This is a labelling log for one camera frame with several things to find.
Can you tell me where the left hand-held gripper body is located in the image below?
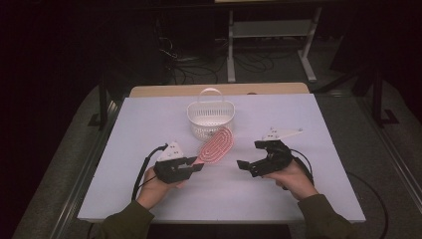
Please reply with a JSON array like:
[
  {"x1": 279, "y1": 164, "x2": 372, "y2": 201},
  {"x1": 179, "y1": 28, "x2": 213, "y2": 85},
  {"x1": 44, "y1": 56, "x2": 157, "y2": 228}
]
[{"x1": 153, "y1": 141, "x2": 197, "y2": 185}]

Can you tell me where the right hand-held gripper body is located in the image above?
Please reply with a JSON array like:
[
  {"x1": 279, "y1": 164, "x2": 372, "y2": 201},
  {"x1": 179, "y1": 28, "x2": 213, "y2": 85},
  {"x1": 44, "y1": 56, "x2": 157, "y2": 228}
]
[{"x1": 249, "y1": 126, "x2": 304, "y2": 178}]

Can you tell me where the pink hair brush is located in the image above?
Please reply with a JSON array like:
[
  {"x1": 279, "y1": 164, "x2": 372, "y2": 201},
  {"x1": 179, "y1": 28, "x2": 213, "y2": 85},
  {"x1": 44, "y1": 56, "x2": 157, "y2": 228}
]
[{"x1": 175, "y1": 126, "x2": 235, "y2": 190}]

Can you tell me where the white plastic basket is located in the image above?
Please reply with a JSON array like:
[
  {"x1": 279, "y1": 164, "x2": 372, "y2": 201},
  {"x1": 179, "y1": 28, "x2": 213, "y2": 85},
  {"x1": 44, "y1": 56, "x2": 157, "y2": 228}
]
[{"x1": 186, "y1": 87, "x2": 236, "y2": 142}]

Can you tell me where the person's left hand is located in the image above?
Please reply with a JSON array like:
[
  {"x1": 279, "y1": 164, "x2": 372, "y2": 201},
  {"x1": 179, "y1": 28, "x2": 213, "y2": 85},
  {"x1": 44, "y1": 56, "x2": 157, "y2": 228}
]
[{"x1": 135, "y1": 166, "x2": 187, "y2": 211}]

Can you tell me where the person's right hand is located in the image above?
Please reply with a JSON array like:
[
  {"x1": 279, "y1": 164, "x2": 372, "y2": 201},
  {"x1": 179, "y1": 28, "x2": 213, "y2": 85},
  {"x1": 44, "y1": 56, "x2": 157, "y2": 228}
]
[{"x1": 263, "y1": 159, "x2": 320, "y2": 201}]

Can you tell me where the white board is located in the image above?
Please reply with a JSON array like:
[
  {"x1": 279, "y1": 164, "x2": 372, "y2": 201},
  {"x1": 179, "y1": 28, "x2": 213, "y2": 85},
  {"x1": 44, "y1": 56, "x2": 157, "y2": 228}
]
[{"x1": 77, "y1": 93, "x2": 366, "y2": 224}]

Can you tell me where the black metal stand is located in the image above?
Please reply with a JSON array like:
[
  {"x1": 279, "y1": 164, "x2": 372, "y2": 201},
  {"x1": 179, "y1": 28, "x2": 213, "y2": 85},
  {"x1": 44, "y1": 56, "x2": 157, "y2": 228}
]
[
  {"x1": 87, "y1": 79, "x2": 111, "y2": 131},
  {"x1": 370, "y1": 64, "x2": 400, "y2": 128}
]

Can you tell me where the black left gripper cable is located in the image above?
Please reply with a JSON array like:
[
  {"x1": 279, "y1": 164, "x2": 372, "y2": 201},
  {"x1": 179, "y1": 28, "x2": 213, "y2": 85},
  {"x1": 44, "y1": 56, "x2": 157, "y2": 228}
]
[{"x1": 130, "y1": 142, "x2": 169, "y2": 202}]

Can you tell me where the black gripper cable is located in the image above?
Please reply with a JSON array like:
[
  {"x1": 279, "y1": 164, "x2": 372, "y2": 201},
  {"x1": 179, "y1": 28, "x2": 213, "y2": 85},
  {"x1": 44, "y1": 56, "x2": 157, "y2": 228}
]
[
  {"x1": 289, "y1": 148, "x2": 390, "y2": 239},
  {"x1": 130, "y1": 142, "x2": 169, "y2": 202}
]

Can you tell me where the tangle of black floor cables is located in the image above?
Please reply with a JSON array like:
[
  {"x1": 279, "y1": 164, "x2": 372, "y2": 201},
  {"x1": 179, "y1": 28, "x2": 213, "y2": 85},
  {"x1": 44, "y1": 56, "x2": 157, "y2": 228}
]
[{"x1": 157, "y1": 35, "x2": 277, "y2": 86}]

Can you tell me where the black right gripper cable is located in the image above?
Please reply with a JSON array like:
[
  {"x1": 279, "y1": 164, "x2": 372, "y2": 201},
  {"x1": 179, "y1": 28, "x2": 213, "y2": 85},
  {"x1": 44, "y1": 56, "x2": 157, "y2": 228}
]
[{"x1": 289, "y1": 148, "x2": 390, "y2": 239}]

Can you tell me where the white metal desk frame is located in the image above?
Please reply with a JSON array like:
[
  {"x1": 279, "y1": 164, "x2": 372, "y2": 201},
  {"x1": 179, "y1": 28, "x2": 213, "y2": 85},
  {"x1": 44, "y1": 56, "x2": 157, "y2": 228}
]
[{"x1": 226, "y1": 5, "x2": 323, "y2": 84}]

